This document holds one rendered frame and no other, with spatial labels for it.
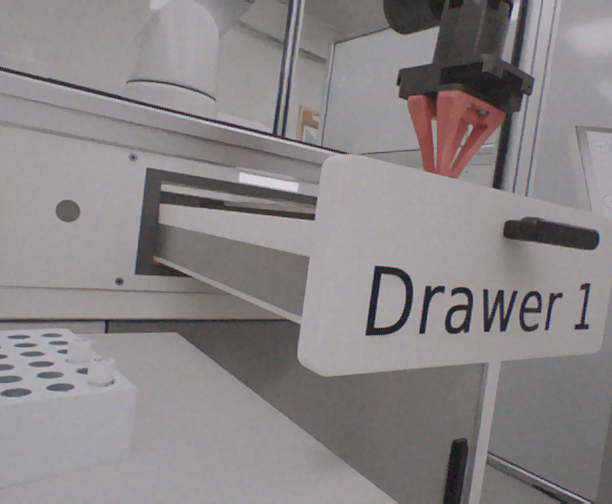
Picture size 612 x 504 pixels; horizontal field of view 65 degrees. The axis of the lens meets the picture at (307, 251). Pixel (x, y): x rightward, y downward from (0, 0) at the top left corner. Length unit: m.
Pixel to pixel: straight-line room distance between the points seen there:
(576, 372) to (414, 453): 1.29
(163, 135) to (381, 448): 0.57
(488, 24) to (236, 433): 0.36
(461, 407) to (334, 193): 0.75
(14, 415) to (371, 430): 0.62
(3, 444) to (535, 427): 2.06
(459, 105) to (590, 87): 1.79
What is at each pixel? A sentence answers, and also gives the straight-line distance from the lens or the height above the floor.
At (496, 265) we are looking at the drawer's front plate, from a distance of 0.33.
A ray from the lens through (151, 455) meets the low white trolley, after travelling 0.29.
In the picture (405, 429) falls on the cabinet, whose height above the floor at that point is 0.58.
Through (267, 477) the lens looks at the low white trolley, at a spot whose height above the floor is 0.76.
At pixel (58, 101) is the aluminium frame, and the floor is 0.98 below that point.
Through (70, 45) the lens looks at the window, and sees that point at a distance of 0.55.
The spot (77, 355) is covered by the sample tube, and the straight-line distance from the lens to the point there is 0.30.
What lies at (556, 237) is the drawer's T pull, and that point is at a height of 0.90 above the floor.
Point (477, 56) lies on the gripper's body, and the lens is 0.42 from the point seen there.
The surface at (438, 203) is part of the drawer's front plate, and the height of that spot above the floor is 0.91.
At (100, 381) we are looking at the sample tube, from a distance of 0.27.
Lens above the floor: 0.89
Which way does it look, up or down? 3 degrees down
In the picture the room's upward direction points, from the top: 7 degrees clockwise
